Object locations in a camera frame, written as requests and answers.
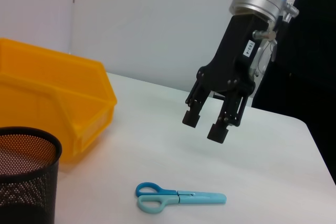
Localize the black mesh pen holder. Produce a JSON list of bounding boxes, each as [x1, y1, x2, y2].
[[0, 126, 63, 224]]

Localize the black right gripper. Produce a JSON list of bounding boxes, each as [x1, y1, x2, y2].
[[182, 13, 278, 145]]

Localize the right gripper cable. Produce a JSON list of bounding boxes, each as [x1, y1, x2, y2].
[[250, 0, 300, 78]]

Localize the blue scissors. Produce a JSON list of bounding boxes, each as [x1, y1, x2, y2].
[[135, 181, 227, 214]]

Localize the yellow plastic bin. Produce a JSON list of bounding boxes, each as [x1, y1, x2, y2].
[[0, 37, 118, 163]]

